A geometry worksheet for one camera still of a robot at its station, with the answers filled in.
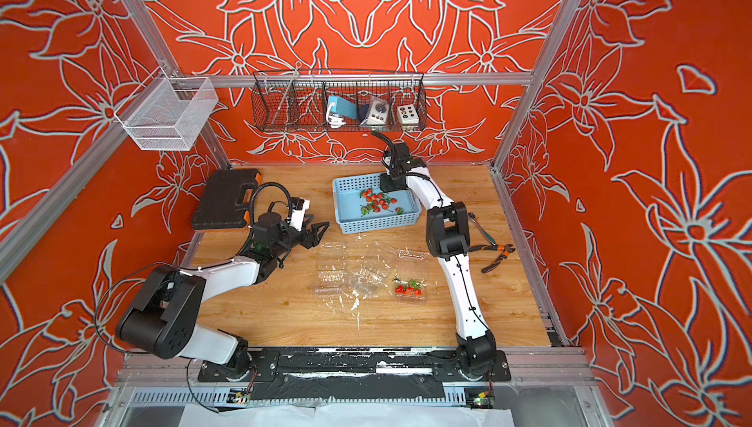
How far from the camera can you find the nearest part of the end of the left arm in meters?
0.70

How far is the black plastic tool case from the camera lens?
987 millimetres

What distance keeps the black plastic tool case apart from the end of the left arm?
30cm
